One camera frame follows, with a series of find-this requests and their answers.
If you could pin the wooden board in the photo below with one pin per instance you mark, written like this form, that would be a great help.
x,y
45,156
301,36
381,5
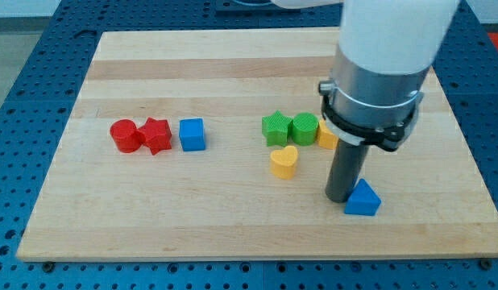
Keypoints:
x,y
99,204

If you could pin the blue cube block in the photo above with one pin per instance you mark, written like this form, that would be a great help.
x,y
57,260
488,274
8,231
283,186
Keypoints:
x,y
192,134

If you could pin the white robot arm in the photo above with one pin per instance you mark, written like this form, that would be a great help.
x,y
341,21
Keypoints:
x,y
385,49

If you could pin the green cylinder block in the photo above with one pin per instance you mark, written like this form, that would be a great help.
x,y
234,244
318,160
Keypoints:
x,y
304,130

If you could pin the yellow block behind arm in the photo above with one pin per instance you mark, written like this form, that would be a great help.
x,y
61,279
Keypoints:
x,y
325,137

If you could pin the green star block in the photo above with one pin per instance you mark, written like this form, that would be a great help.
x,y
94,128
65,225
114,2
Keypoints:
x,y
276,129

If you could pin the red star block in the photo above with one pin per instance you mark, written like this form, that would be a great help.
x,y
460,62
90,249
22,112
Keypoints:
x,y
156,135

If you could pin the blue triangle block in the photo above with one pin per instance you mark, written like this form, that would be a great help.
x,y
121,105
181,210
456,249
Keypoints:
x,y
363,200

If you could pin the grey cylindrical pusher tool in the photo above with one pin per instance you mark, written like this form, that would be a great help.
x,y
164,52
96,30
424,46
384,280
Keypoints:
x,y
346,166

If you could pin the yellow heart block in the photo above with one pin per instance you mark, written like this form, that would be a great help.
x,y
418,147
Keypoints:
x,y
283,162

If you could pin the red cylinder block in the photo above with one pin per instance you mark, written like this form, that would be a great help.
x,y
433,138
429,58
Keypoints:
x,y
125,136

